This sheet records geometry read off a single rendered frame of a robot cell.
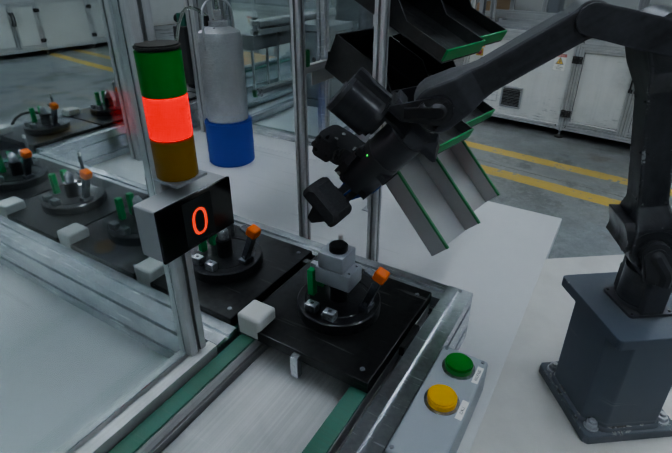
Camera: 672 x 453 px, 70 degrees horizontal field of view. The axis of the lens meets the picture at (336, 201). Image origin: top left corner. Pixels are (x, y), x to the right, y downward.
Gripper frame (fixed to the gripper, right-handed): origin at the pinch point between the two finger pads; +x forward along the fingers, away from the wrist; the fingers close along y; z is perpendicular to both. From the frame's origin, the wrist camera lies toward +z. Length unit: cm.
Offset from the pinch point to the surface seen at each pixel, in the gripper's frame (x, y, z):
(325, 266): 8.5, 2.3, -7.1
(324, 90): 45, -85, 36
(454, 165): 5.5, -46.6, -9.9
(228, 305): 25.3, 9.6, -1.9
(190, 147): -3.8, 18.5, 14.9
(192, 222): 3.0, 20.1, 8.5
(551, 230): 7, -66, -40
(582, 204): 71, -277, -98
